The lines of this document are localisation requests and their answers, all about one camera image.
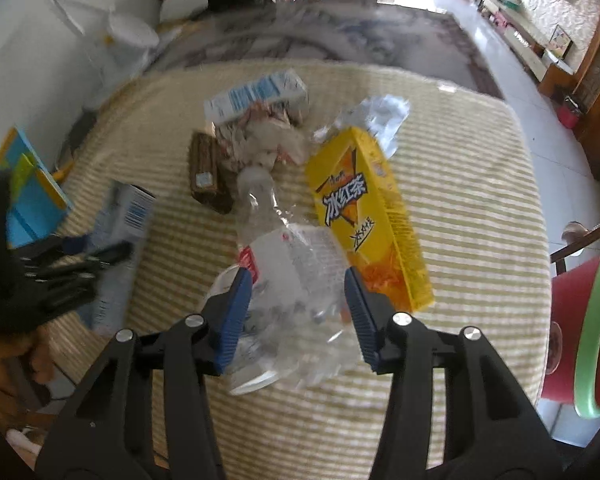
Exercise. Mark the long television cabinet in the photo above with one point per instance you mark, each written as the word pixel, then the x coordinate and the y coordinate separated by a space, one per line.
pixel 525 45

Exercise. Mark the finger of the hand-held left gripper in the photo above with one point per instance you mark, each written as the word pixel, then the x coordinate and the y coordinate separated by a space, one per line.
pixel 75 244
pixel 110 255

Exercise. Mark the brown snack wrapper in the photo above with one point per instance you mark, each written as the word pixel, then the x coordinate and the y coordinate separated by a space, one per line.
pixel 207 170

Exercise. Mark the grey floral tablecloth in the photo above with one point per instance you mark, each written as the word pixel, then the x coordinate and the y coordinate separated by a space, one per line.
pixel 380 35

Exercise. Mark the white desk lamp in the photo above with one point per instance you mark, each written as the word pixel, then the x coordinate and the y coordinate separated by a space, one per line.
pixel 130 30

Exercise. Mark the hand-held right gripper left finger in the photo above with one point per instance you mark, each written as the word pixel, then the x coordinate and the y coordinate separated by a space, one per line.
pixel 235 320

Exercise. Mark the small framed picture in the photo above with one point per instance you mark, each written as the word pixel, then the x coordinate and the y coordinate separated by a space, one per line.
pixel 560 41

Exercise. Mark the blue white barcode box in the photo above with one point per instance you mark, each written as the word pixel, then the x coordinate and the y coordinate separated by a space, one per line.
pixel 125 210

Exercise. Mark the yellow drink carton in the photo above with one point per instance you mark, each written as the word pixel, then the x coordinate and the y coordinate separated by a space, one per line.
pixel 360 200

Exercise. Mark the clear plastic bottle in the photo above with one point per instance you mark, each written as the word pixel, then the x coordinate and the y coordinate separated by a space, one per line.
pixel 290 270

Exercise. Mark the carved wooden chair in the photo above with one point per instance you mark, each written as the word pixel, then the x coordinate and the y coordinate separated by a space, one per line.
pixel 570 250

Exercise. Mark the blue and yellow book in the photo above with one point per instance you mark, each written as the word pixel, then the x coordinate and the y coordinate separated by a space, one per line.
pixel 30 210

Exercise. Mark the small red waste bin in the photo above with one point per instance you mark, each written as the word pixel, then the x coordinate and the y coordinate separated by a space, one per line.
pixel 569 112

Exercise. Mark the blue white milk carton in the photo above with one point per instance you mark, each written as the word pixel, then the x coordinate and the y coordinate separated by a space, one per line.
pixel 260 92

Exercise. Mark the silver foil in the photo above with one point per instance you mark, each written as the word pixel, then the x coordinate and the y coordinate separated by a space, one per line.
pixel 385 115

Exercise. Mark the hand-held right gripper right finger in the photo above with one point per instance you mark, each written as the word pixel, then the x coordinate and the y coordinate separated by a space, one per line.
pixel 362 320

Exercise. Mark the yellow striped cloth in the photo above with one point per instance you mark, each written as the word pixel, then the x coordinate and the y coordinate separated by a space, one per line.
pixel 470 200

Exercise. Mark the red bucket with green rim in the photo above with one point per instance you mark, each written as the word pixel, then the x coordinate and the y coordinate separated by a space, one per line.
pixel 565 320

